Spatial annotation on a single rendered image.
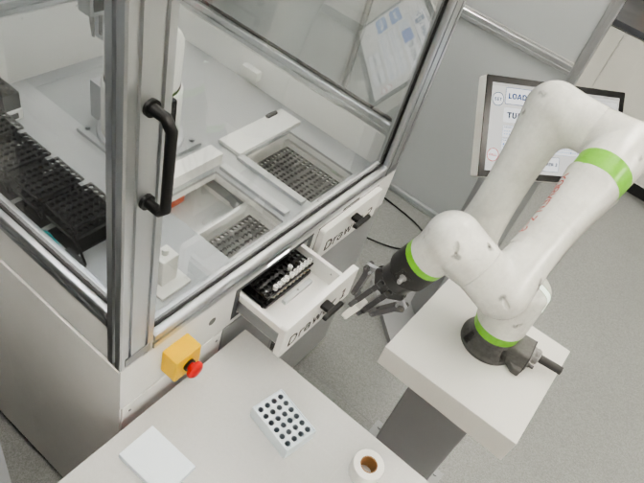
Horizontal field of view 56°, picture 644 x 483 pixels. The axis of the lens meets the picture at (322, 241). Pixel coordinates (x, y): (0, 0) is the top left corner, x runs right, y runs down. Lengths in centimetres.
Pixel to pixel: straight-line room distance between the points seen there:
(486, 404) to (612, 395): 155
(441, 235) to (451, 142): 199
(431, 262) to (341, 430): 50
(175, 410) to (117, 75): 83
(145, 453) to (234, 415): 21
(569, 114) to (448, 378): 66
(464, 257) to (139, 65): 63
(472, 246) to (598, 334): 218
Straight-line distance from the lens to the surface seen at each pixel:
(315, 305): 141
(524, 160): 142
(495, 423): 152
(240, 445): 139
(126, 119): 81
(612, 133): 136
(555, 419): 279
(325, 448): 142
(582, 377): 300
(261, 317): 142
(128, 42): 75
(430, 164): 317
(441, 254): 111
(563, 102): 138
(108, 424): 148
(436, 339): 160
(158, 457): 135
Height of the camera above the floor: 200
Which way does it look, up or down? 43 degrees down
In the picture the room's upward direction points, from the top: 19 degrees clockwise
